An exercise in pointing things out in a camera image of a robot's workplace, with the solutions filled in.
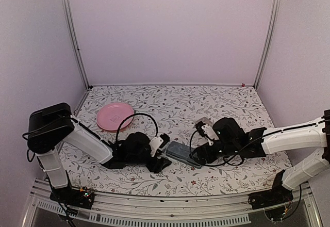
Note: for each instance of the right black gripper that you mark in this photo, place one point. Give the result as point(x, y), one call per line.
point(200, 150)

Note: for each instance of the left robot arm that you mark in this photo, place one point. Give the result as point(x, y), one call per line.
point(55, 124)

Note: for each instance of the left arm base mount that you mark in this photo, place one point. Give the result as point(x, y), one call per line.
point(82, 197)

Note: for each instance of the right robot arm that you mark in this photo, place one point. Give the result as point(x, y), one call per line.
point(226, 139)

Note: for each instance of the blue glasses case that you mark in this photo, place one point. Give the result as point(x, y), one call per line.
point(181, 153)

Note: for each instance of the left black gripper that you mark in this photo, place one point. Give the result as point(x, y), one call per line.
point(157, 166)

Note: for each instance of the aluminium frame post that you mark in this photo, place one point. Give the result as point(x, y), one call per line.
point(74, 42)
point(267, 45)

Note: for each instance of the grey glasses case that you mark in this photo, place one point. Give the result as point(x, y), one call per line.
point(204, 120)

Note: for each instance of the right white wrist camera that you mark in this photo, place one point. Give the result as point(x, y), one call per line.
point(205, 130)

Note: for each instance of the pink plate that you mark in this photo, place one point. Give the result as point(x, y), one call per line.
point(111, 116)

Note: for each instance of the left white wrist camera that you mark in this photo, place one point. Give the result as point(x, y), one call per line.
point(158, 143)

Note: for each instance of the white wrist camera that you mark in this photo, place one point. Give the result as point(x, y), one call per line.
point(205, 130)
point(158, 143)

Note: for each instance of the right aluminium frame post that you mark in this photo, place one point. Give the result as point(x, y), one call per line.
point(267, 45)

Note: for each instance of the left aluminium frame post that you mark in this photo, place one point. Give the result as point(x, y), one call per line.
point(74, 42)

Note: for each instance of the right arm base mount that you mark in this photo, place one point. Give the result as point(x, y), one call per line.
point(274, 196)

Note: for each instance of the front aluminium rail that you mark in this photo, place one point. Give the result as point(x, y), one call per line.
point(111, 209)

